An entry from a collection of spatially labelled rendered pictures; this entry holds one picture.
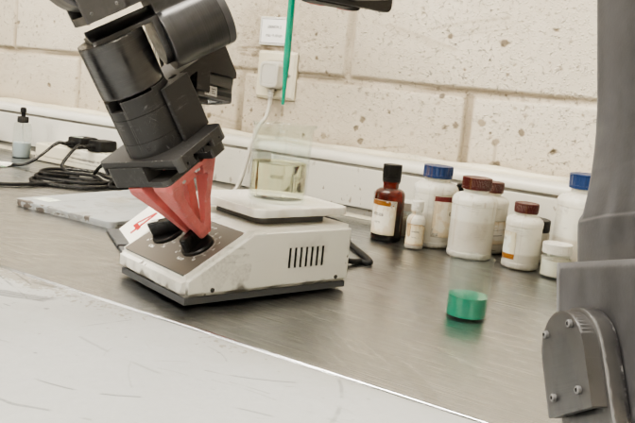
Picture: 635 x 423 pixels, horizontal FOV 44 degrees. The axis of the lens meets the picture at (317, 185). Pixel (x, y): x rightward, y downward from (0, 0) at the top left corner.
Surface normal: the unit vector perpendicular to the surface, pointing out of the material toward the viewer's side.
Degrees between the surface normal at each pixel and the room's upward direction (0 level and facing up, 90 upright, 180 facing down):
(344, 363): 0
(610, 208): 75
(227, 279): 90
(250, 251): 90
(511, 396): 0
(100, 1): 90
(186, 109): 81
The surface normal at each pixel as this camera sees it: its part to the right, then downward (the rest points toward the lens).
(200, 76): 0.81, -0.01
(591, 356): 0.19, -0.39
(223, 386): 0.10, -0.99
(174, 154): -0.32, -0.85
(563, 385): -0.98, -0.07
